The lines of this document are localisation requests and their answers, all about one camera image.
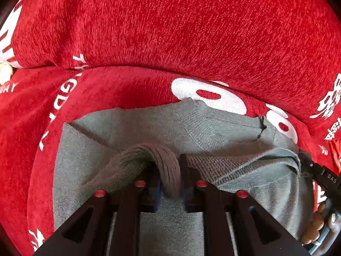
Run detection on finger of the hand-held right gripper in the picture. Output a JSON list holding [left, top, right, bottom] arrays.
[[298, 152, 324, 178]]

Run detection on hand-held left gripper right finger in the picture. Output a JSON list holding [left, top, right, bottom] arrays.
[[179, 153, 311, 256]]

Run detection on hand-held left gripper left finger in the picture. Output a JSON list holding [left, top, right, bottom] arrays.
[[33, 165, 161, 256]]

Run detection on grey knit sweater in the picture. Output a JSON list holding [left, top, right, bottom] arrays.
[[53, 97, 316, 256]]

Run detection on person's right hand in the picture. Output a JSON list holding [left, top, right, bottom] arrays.
[[329, 212, 341, 236]]

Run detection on crumpled light cloth pile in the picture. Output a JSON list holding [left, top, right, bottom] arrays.
[[0, 62, 14, 85]]

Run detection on red printed sofa cover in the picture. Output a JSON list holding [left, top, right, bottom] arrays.
[[0, 0, 341, 256]]

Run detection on grey cable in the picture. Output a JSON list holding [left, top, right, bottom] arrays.
[[310, 227, 339, 255]]

